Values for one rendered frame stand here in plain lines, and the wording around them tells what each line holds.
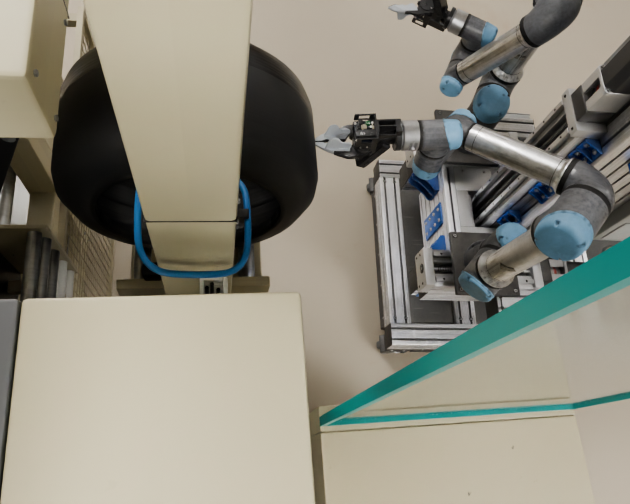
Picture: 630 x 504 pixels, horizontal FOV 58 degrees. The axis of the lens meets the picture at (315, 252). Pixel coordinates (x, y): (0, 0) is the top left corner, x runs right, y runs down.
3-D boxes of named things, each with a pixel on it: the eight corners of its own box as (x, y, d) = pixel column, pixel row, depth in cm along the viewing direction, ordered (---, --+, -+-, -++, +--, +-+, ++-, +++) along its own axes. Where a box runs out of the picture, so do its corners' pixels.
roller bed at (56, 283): (72, 343, 146) (38, 312, 118) (9, 345, 143) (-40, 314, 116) (77, 269, 152) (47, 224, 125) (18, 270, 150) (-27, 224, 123)
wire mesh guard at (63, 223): (109, 351, 204) (59, 294, 140) (103, 351, 204) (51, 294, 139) (120, 134, 236) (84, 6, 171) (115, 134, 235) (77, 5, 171)
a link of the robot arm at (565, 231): (502, 276, 181) (623, 209, 131) (477, 310, 176) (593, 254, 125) (473, 251, 182) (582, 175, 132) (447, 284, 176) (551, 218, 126)
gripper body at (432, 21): (409, 21, 191) (441, 37, 191) (416, 4, 182) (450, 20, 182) (417, 4, 193) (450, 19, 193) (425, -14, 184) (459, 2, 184)
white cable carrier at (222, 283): (224, 349, 146) (228, 295, 102) (204, 350, 145) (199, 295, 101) (224, 332, 148) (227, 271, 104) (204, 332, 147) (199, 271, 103)
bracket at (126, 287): (267, 296, 163) (270, 285, 154) (121, 300, 156) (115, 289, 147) (266, 284, 164) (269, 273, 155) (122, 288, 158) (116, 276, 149)
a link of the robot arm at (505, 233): (522, 251, 186) (544, 235, 173) (501, 280, 181) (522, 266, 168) (493, 228, 187) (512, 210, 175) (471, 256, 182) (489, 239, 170)
